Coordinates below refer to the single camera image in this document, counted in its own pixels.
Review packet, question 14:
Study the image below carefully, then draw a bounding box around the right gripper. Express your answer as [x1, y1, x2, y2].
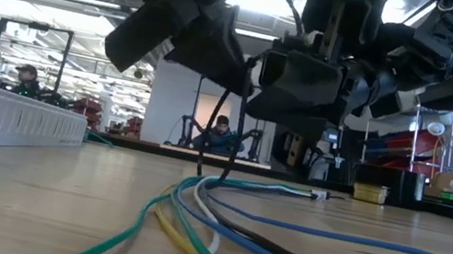
[237, 0, 453, 195]

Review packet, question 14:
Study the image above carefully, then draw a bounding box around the white cable bundle label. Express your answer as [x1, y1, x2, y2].
[309, 188, 331, 202]

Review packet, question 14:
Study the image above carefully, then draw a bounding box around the white cable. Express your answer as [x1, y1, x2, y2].
[159, 167, 323, 254]

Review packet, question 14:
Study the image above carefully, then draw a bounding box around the green cable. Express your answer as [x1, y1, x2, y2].
[160, 168, 267, 254]

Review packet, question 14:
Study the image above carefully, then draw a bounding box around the yellow cable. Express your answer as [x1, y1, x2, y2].
[146, 179, 302, 254]

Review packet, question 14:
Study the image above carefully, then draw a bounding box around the bundle of grey wires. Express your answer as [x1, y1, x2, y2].
[56, 147, 319, 254]

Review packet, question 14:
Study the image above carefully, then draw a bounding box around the white slotted cable duct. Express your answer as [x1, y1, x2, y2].
[0, 80, 92, 174]

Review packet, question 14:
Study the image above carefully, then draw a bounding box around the grey cylindrical machine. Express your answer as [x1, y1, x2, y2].
[308, 123, 349, 185]

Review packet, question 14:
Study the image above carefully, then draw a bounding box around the person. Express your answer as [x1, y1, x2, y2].
[10, 61, 45, 99]
[190, 110, 252, 159]

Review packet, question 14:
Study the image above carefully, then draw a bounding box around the small tape roll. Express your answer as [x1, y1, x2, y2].
[351, 180, 389, 206]

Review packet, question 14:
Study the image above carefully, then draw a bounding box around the metal rack with red bins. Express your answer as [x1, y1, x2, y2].
[359, 96, 453, 182]

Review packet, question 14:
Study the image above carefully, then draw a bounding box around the black gantry frame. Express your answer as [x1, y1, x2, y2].
[0, 16, 76, 98]
[184, 74, 206, 150]

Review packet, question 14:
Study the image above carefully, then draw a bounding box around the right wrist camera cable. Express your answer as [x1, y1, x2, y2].
[238, 0, 310, 39]

